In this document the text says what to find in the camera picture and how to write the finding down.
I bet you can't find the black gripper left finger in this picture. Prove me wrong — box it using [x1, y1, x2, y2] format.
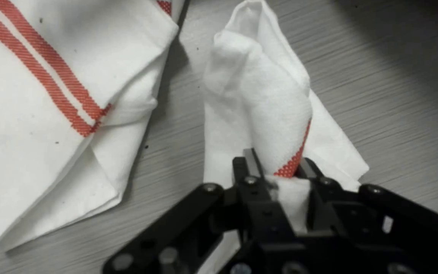
[101, 148, 296, 274]

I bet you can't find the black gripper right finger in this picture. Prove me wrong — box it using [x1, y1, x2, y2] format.
[296, 157, 438, 274]

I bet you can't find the small white red-striped towel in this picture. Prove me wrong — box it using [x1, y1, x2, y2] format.
[200, 0, 370, 238]

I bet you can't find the large white red-striped towel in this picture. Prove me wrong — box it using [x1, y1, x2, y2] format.
[0, 0, 190, 258]

